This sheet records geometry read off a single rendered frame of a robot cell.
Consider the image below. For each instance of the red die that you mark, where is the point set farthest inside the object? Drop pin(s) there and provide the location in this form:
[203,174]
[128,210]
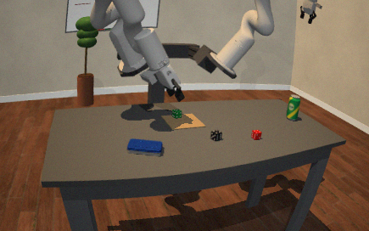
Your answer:
[256,134]

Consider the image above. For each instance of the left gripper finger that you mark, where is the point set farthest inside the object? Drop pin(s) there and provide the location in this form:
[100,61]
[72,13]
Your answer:
[302,13]
[312,17]

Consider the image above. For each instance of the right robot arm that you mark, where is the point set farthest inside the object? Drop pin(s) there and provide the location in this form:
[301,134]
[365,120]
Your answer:
[140,45]

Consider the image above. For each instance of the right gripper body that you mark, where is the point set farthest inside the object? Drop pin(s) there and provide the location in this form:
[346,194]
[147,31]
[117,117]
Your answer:
[166,78]

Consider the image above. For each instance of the green die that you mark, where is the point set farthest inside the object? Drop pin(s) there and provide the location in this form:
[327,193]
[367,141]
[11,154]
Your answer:
[177,113]

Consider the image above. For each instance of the black die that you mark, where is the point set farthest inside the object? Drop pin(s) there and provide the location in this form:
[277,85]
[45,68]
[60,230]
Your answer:
[216,135]

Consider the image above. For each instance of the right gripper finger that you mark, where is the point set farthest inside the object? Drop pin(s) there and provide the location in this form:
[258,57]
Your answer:
[178,93]
[169,91]

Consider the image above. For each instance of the tan flat mat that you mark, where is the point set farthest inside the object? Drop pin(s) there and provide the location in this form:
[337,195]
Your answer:
[187,121]

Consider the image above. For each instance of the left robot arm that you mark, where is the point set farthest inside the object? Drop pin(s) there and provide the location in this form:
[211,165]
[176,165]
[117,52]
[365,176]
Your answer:
[241,43]

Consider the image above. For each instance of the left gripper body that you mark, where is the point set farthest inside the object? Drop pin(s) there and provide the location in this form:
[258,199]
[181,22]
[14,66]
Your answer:
[308,6]

